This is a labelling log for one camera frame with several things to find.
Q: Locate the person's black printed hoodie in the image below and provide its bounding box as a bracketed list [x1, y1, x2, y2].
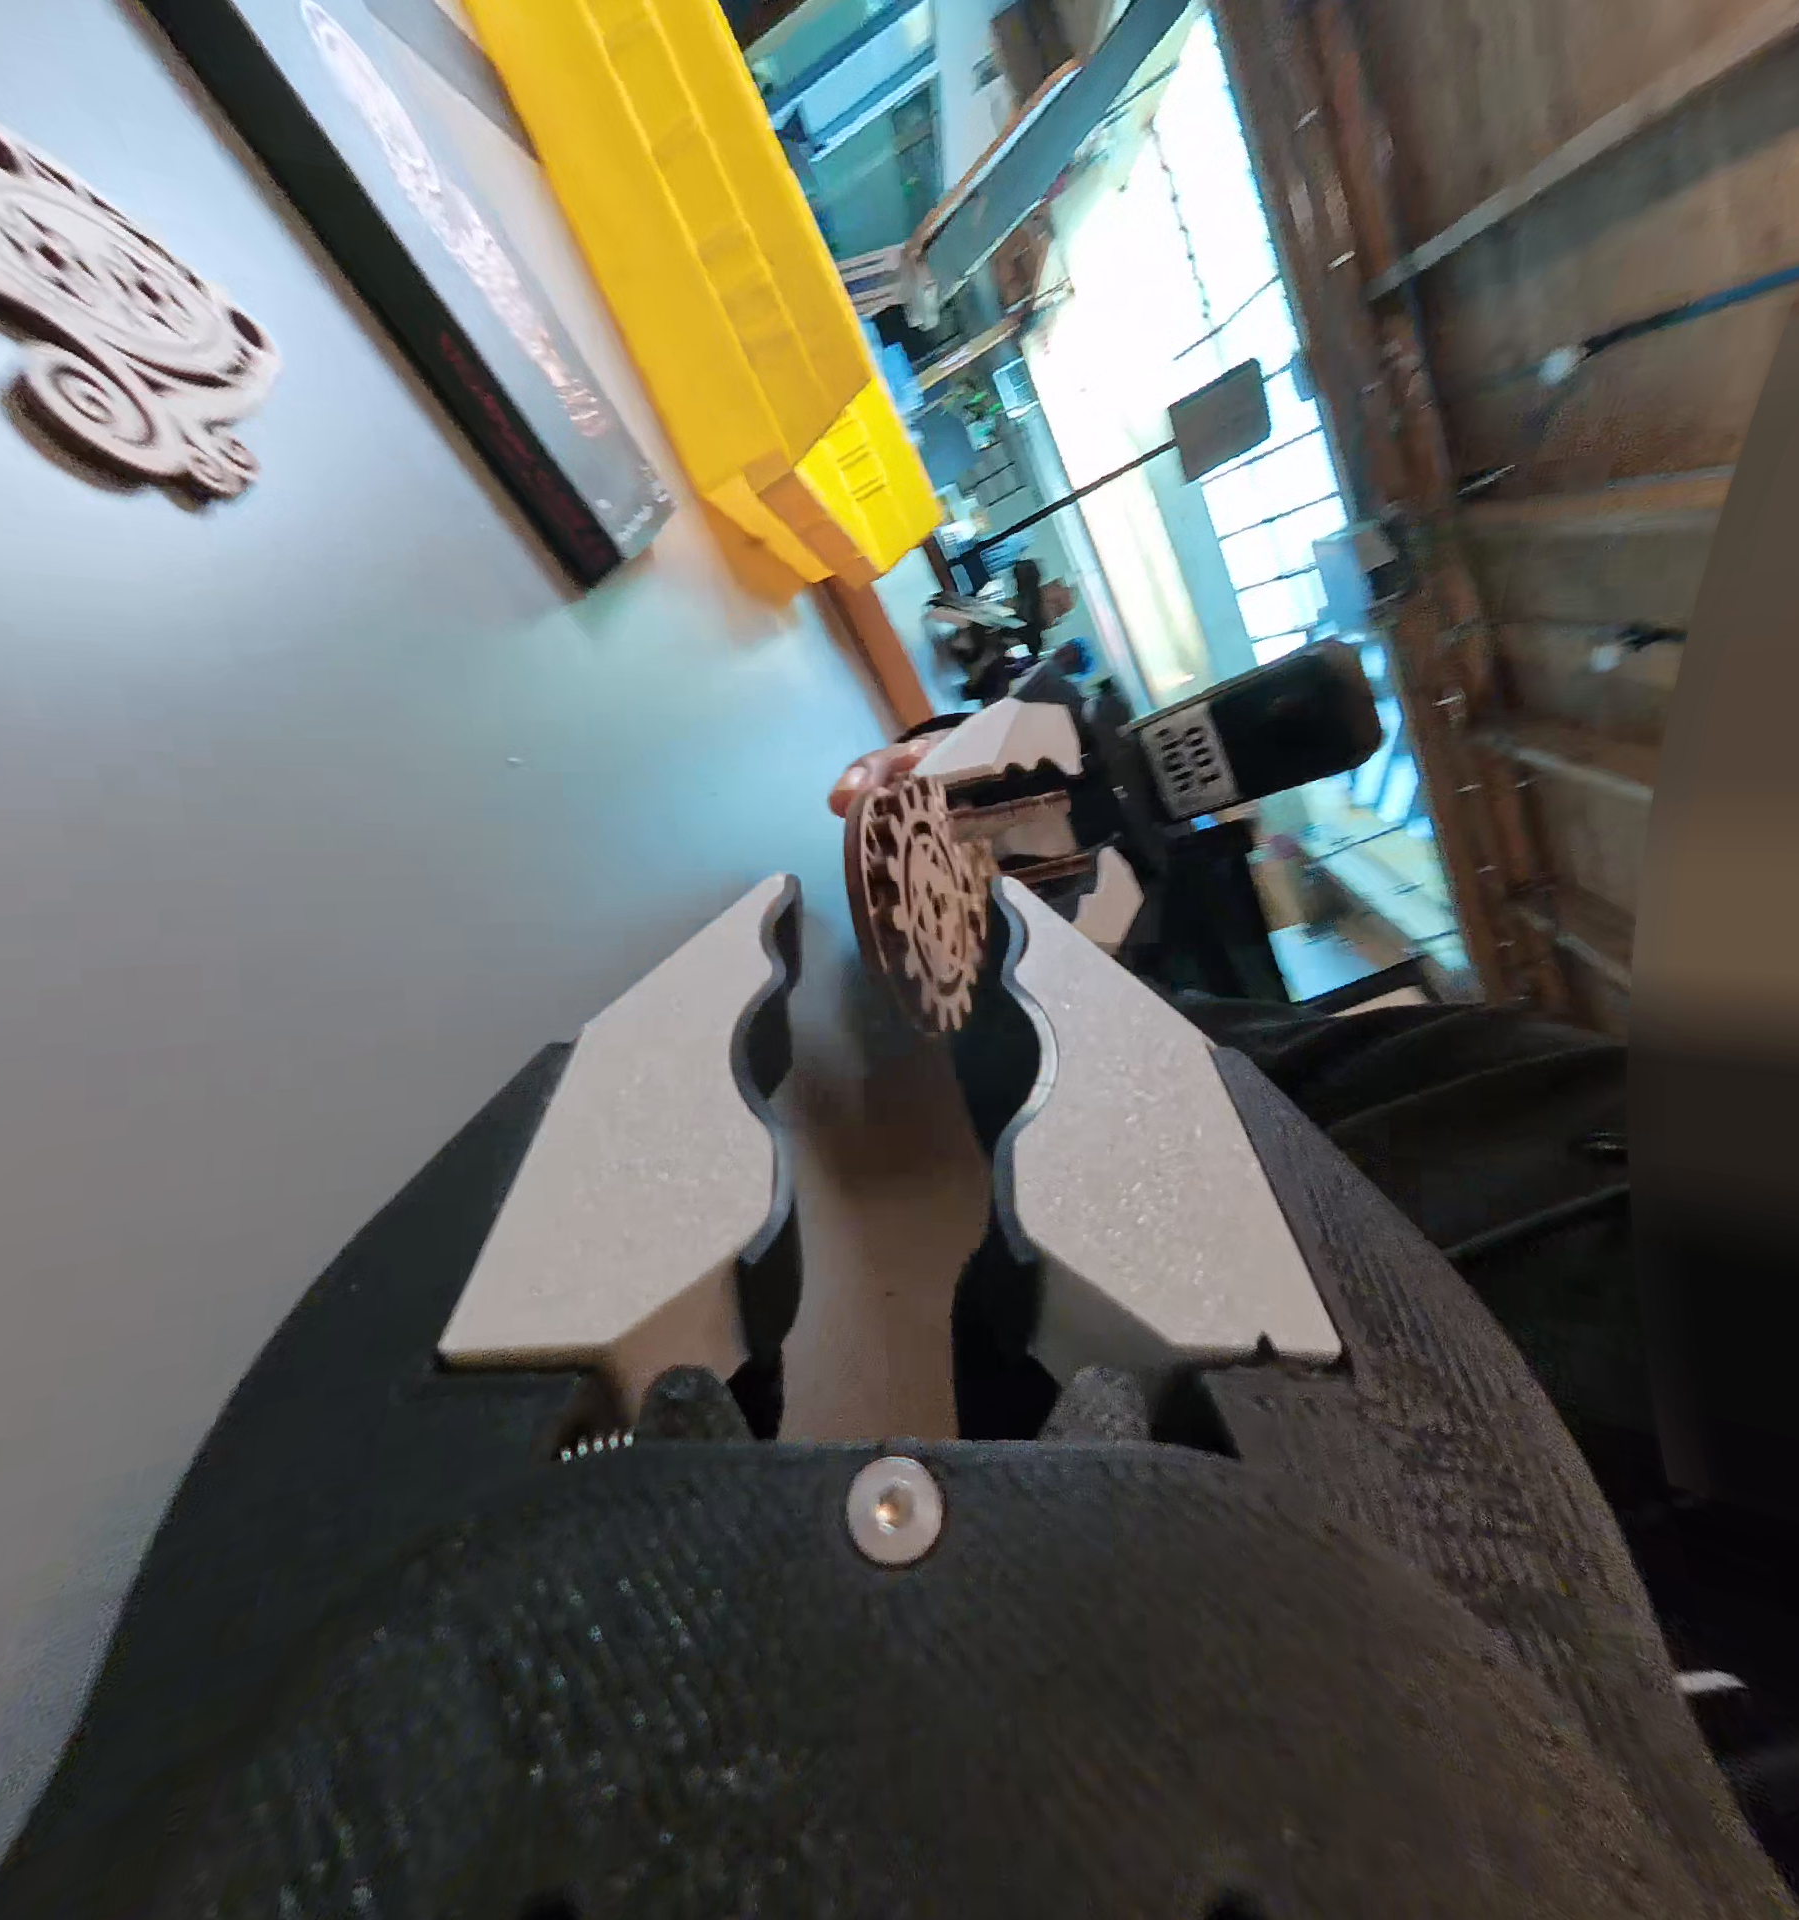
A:
[1171, 983, 1799, 1920]

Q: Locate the sign on black pole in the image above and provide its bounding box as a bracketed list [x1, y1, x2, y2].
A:
[970, 357, 1275, 554]

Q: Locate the person's right hand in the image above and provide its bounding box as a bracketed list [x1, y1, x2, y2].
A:
[831, 742, 935, 818]

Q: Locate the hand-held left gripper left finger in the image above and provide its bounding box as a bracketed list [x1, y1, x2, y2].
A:
[438, 872, 806, 1419]

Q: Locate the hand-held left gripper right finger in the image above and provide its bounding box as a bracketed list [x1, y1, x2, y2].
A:
[993, 875, 1349, 1430]

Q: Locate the wood-edged grey table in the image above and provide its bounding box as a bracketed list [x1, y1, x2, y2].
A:
[808, 450, 1021, 737]

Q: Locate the yellow plastic bin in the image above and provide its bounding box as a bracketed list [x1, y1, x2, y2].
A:
[463, 0, 946, 590]

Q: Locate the black puzzle box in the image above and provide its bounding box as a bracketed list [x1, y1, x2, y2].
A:
[141, 0, 679, 590]

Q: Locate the wooden gear assembly with pegs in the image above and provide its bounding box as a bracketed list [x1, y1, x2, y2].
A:
[844, 768, 1103, 1040]

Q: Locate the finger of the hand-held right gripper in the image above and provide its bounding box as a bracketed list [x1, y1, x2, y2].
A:
[913, 698, 1084, 790]
[1055, 852, 1151, 958]

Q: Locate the ornate wooden teardrop piece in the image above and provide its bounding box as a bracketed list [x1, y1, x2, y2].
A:
[0, 88, 278, 504]

